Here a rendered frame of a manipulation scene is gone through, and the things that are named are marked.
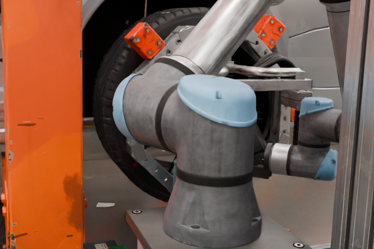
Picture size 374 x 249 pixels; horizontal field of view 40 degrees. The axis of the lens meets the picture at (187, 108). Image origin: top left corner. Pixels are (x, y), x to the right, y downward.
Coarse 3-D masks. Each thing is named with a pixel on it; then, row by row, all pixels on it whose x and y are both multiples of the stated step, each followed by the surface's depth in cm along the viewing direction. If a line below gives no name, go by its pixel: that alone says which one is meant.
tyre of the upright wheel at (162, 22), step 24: (168, 24) 158; (192, 24) 160; (120, 48) 161; (120, 72) 155; (96, 96) 168; (96, 120) 170; (120, 144) 158; (120, 168) 162; (144, 168) 163; (168, 192) 167
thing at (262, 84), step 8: (240, 80) 140; (248, 80) 140; (256, 80) 141; (264, 80) 142; (272, 80) 143; (280, 80) 144; (288, 80) 145; (296, 80) 146; (304, 80) 146; (256, 88) 141; (264, 88) 142; (272, 88) 143; (280, 88) 144; (288, 88) 145; (296, 88) 146; (304, 88) 147
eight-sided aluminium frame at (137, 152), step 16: (176, 32) 151; (176, 48) 151; (256, 48) 161; (144, 64) 153; (272, 96) 172; (272, 112) 172; (288, 112) 169; (272, 128) 173; (288, 128) 170; (128, 144) 154; (288, 144) 171; (144, 160) 158; (160, 176) 156
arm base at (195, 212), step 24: (192, 192) 74; (216, 192) 73; (240, 192) 74; (168, 216) 77; (192, 216) 74; (216, 216) 73; (240, 216) 74; (192, 240) 73; (216, 240) 72; (240, 240) 73
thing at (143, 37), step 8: (136, 24) 153; (144, 24) 146; (136, 32) 146; (144, 32) 147; (152, 32) 148; (128, 40) 149; (136, 40) 146; (144, 40) 147; (152, 40) 148; (160, 40) 149; (136, 48) 149; (144, 48) 148; (152, 48) 148; (160, 48) 149; (144, 56) 150; (152, 56) 149
